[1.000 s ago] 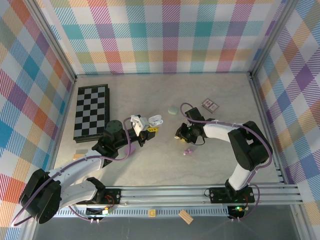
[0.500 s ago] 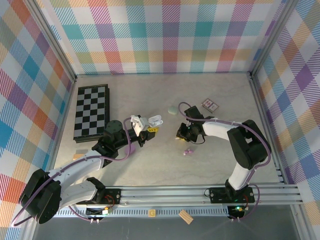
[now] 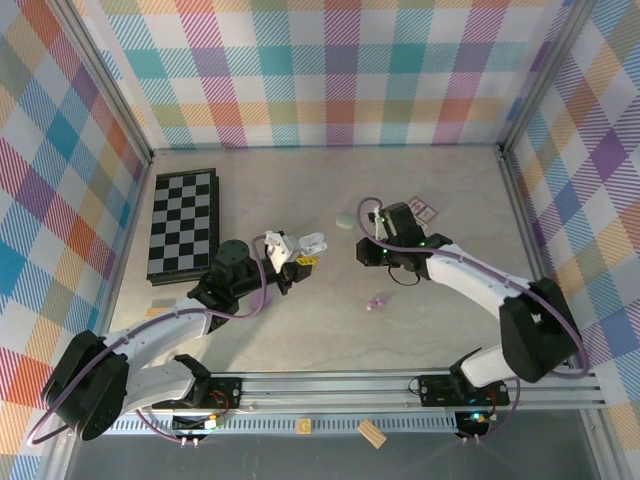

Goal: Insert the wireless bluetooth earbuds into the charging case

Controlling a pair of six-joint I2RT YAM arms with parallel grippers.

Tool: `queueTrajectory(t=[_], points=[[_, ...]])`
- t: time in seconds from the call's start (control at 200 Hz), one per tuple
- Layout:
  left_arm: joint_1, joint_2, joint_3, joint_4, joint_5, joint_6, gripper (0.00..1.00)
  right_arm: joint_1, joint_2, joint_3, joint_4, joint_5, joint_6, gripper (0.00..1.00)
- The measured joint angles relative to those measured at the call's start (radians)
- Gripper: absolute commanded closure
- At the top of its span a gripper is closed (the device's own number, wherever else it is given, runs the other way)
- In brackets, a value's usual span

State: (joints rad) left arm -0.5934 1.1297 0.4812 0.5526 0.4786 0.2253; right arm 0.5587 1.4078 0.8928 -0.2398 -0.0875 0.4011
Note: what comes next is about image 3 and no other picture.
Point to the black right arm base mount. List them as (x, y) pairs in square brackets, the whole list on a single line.
[(435, 392)]

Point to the white earbud case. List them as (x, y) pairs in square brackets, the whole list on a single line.
[(312, 240)]

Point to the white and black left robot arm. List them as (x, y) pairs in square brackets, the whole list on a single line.
[(160, 325)]

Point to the aluminium frame post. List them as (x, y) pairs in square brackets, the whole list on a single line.
[(100, 80), (545, 80)]

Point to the aluminium frame side rail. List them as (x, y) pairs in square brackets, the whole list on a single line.
[(525, 220), (125, 240)]

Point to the pink patterned card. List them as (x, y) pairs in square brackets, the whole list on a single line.
[(424, 210)]

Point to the yellow letter cube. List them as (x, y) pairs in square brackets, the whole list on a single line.
[(302, 426)]

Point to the mint green earbud case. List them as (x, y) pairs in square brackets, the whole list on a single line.
[(345, 221)]

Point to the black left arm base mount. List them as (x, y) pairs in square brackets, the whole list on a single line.
[(225, 392)]

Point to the black and white chessboard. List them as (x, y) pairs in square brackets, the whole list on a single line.
[(180, 220)]

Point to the light wooden block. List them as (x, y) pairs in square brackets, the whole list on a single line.
[(372, 433)]

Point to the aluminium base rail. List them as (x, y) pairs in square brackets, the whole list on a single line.
[(325, 395)]

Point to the black controller board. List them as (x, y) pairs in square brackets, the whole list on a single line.
[(472, 425), (190, 424)]

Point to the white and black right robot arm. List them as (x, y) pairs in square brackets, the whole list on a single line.
[(465, 280)]

